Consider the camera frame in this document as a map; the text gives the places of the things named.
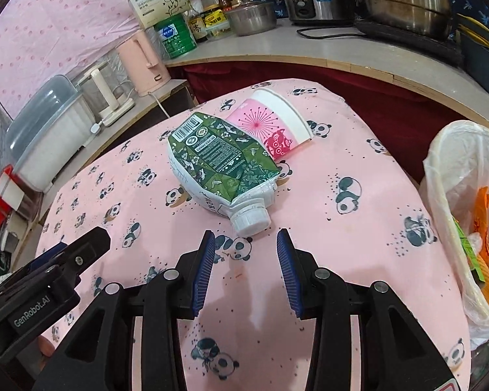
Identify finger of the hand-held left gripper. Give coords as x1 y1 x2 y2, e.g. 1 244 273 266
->
45 226 111 291
0 242 70 291

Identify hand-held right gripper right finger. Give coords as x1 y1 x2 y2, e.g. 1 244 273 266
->
276 228 459 391

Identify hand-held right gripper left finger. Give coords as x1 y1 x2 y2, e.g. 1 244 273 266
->
55 229 217 391

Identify green beverage carton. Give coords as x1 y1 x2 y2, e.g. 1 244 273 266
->
167 111 290 237

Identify yellow green plastic bag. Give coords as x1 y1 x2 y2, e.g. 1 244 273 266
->
452 218 487 282

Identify bin with white liner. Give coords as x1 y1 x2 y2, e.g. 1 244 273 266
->
423 119 489 349

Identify small orange plastic bag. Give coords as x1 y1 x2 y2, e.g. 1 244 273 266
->
473 186 489 261

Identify pink panda tablecloth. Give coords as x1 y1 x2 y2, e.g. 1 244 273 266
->
37 78 473 391

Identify red white container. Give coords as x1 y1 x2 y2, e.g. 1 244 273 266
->
0 165 25 229

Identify white dish rack clear lid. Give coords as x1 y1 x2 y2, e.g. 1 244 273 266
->
5 74 94 192

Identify pink paper cup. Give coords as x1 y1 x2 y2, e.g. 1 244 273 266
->
226 88 314 161

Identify pink electric kettle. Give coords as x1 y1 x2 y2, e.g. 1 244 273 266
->
115 29 172 98

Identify green tin can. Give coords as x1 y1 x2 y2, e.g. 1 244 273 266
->
154 14 198 60

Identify pink dotted cloth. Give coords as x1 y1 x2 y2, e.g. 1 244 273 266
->
0 0 225 119

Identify clear food container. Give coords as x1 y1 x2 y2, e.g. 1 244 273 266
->
206 24 233 41

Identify dark label bottle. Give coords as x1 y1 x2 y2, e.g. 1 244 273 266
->
187 10 208 43

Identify steel pot with lid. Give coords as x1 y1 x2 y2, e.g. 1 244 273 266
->
225 1 278 37

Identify beige cardboard box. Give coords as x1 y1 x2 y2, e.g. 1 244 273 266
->
127 0 192 30

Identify black induction cooker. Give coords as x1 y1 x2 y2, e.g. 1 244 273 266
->
354 20 463 68

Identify dark blue basin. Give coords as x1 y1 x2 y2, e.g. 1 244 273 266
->
458 28 489 102

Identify large steel steamer pot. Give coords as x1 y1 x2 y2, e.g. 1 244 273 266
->
352 0 457 41

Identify yellow plastic strips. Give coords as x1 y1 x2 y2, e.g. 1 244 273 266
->
456 12 489 58

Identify glass kettle white handle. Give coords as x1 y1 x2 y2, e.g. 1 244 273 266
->
77 59 136 128

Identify white power cable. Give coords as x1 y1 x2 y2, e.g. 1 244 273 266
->
149 92 172 119

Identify black power cable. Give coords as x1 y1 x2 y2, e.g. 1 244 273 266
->
297 26 365 40

